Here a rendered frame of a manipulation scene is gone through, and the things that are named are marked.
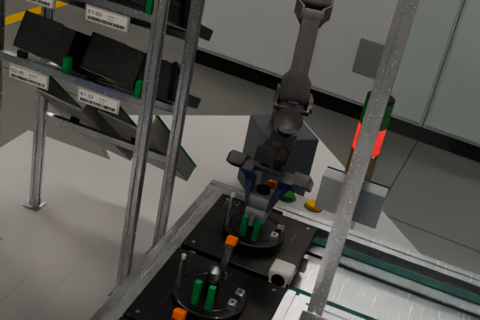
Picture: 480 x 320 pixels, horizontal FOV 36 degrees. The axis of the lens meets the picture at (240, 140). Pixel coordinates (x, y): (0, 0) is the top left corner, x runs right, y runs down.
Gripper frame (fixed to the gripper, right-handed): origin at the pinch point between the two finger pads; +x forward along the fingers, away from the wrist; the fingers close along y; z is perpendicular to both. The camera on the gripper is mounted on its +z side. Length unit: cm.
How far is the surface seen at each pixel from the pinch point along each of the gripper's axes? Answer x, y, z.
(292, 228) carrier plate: 4.0, 6.8, -13.7
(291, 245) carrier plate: 7.8, 8.5, -8.3
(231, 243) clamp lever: 12.0, 0.4, 13.6
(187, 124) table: -17, -41, -62
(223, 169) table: -6, -22, -47
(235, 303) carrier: 22.1, 5.7, 17.3
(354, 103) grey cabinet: -97, -21, -302
